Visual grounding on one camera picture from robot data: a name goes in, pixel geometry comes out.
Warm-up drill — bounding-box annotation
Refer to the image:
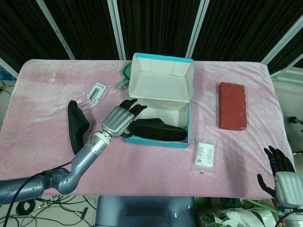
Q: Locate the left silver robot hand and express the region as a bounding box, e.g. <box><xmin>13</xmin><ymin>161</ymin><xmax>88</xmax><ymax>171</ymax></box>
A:
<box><xmin>101</xmin><ymin>98</ymin><xmax>148</xmax><ymax>139</ymax></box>

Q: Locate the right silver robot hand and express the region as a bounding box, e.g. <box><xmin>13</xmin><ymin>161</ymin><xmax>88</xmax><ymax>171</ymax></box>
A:
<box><xmin>257</xmin><ymin>145</ymin><xmax>297</xmax><ymax>209</ymax></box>

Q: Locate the black shoe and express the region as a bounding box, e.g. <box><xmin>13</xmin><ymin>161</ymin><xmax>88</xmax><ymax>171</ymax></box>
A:
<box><xmin>67</xmin><ymin>100</ymin><xmax>91</xmax><ymax>156</ymax></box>
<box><xmin>129</xmin><ymin>117</ymin><xmax>187</xmax><ymax>143</ymax></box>

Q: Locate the teal cardboard shoe box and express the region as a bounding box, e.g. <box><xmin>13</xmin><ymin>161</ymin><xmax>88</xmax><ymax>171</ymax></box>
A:
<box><xmin>122</xmin><ymin>52</ymin><xmax>195</xmax><ymax>149</ymax></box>

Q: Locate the white folding phone stand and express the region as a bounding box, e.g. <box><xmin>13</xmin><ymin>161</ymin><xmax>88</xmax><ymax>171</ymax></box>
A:
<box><xmin>86</xmin><ymin>82</ymin><xmax>107</xmax><ymax>104</ymax></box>

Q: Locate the green plastic scoop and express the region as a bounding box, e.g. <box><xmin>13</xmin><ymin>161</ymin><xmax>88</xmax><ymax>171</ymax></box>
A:
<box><xmin>116</xmin><ymin>61</ymin><xmax>133</xmax><ymax>90</ymax></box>

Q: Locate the pink plush table cloth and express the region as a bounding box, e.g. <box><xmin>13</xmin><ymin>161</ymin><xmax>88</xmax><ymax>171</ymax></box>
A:
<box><xmin>0</xmin><ymin>58</ymin><xmax>296</xmax><ymax>197</ymax></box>

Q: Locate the green white plastic bag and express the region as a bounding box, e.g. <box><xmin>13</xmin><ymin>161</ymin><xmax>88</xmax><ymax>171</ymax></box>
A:
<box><xmin>196</xmin><ymin>197</ymin><xmax>281</xmax><ymax>227</ymax></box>

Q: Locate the white wet wipes packet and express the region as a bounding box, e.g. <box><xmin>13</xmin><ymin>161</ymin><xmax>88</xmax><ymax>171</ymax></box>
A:
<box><xmin>190</xmin><ymin>138</ymin><xmax>216</xmax><ymax>176</ymax></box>

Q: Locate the red brick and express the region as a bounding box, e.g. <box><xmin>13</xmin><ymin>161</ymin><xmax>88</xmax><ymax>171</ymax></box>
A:
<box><xmin>218</xmin><ymin>81</ymin><xmax>248</xmax><ymax>130</ymax></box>

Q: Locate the blue grey robot torso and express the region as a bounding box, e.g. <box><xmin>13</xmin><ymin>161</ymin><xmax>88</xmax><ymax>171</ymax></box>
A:
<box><xmin>94</xmin><ymin>195</ymin><xmax>197</xmax><ymax>227</ymax></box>

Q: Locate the black curtain panel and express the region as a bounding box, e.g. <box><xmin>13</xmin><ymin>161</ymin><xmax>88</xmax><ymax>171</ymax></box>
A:
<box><xmin>117</xmin><ymin>0</ymin><xmax>202</xmax><ymax>60</ymax></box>
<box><xmin>193</xmin><ymin>0</ymin><xmax>303</xmax><ymax>74</ymax></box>
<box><xmin>44</xmin><ymin>0</ymin><xmax>120</xmax><ymax>60</ymax></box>
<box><xmin>0</xmin><ymin>0</ymin><xmax>73</xmax><ymax>76</ymax></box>

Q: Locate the double white partition post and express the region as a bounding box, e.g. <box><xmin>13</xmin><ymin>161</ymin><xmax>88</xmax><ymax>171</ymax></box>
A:
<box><xmin>107</xmin><ymin>0</ymin><xmax>126</xmax><ymax>60</ymax></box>

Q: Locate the single white partition post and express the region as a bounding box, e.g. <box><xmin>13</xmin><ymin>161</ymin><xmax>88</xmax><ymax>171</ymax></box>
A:
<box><xmin>186</xmin><ymin>0</ymin><xmax>211</xmax><ymax>59</ymax></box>
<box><xmin>260</xmin><ymin>20</ymin><xmax>303</xmax><ymax>66</ymax></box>
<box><xmin>36</xmin><ymin>0</ymin><xmax>76</xmax><ymax>60</ymax></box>

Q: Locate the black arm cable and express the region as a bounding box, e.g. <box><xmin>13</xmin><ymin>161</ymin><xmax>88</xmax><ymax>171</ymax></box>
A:
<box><xmin>2</xmin><ymin>162</ymin><xmax>73</xmax><ymax>227</ymax></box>

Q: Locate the black cable coil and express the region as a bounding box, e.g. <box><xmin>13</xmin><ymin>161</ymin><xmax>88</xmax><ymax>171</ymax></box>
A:
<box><xmin>16</xmin><ymin>200</ymin><xmax>36</xmax><ymax>216</ymax></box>

